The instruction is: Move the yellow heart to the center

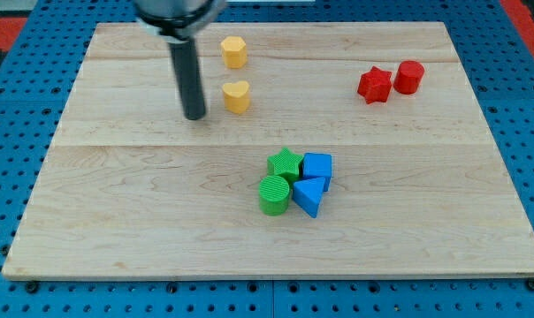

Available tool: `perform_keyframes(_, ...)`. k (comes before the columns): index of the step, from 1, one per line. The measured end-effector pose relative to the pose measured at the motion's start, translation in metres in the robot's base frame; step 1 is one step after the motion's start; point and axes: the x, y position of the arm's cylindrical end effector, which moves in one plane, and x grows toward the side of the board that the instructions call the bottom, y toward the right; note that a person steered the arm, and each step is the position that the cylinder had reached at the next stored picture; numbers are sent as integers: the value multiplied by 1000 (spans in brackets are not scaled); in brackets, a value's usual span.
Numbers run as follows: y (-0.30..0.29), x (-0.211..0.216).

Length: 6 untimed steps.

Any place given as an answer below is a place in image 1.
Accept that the yellow heart block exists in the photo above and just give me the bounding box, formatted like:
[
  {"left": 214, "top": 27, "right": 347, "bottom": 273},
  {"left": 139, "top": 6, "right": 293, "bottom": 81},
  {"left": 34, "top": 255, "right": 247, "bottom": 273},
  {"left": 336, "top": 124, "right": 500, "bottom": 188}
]
[{"left": 222, "top": 80, "right": 250, "bottom": 114}]

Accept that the green star block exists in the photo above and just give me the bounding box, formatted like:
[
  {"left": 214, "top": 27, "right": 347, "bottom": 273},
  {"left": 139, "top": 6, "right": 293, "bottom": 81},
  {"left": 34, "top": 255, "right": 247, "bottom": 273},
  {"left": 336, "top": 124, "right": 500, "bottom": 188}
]
[{"left": 267, "top": 148, "right": 303, "bottom": 186}]

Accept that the green cylinder block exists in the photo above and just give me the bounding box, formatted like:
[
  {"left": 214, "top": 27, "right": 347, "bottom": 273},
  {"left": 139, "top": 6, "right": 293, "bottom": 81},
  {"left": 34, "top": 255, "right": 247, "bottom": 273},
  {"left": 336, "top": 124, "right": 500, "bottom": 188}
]
[{"left": 258, "top": 175, "right": 290, "bottom": 216}]

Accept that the blue cube block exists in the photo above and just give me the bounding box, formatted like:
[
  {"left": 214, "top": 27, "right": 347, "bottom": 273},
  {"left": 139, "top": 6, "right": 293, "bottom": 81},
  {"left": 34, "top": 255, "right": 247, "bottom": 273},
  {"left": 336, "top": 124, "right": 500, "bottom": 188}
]
[{"left": 302, "top": 153, "right": 333, "bottom": 192}]

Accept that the blue triangle block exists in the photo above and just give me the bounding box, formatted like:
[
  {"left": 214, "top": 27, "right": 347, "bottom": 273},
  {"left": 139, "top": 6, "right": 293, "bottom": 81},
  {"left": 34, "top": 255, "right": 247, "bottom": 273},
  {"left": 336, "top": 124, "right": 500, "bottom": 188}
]
[{"left": 292, "top": 178, "right": 325, "bottom": 218}]

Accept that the light wooden board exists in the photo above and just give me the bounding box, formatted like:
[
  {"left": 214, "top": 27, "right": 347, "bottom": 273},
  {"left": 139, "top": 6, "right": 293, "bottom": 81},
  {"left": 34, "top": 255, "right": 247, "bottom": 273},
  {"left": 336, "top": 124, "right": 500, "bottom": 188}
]
[{"left": 2, "top": 22, "right": 534, "bottom": 281}]

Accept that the yellow hexagon block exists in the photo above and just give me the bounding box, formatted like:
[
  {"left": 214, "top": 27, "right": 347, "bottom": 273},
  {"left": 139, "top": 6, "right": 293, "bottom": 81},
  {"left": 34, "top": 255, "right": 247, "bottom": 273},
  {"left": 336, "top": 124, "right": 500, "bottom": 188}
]
[{"left": 220, "top": 36, "right": 248, "bottom": 69}]

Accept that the red star block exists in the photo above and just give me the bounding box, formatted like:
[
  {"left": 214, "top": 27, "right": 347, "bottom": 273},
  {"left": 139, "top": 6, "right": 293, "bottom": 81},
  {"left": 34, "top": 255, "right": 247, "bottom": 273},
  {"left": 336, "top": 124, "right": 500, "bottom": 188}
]
[{"left": 357, "top": 66, "right": 392, "bottom": 104}]

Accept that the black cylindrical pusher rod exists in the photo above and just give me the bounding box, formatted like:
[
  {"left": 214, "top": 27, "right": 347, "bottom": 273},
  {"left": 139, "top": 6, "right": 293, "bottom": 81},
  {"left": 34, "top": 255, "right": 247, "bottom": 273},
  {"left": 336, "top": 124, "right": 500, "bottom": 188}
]
[{"left": 169, "top": 38, "right": 207, "bottom": 120}]

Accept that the red cylinder block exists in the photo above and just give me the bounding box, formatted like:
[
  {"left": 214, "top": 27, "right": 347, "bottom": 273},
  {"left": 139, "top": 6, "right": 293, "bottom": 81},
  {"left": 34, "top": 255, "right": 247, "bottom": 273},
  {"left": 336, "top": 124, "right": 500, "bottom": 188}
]
[{"left": 393, "top": 60, "right": 425, "bottom": 95}]

